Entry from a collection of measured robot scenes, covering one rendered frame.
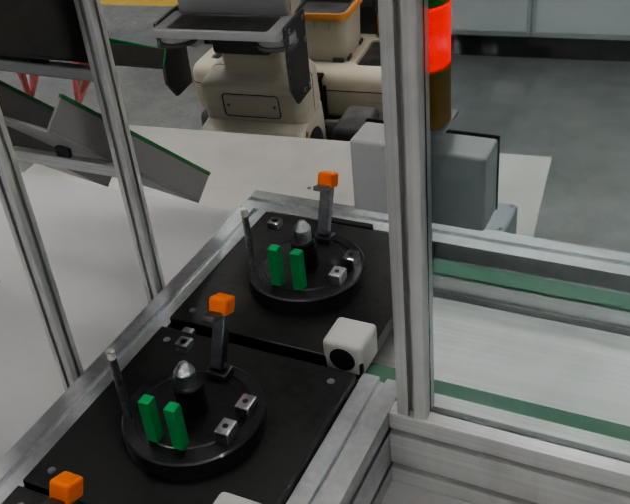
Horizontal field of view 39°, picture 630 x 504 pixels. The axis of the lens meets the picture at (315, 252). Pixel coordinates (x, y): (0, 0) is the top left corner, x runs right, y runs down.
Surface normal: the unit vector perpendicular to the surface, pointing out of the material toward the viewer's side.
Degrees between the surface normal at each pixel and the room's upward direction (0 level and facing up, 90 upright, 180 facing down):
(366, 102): 90
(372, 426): 0
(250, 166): 0
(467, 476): 90
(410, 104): 90
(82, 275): 0
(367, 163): 90
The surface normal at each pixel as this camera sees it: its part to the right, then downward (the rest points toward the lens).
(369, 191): -0.42, 0.55
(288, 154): -0.09, -0.82
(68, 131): 0.82, 0.26
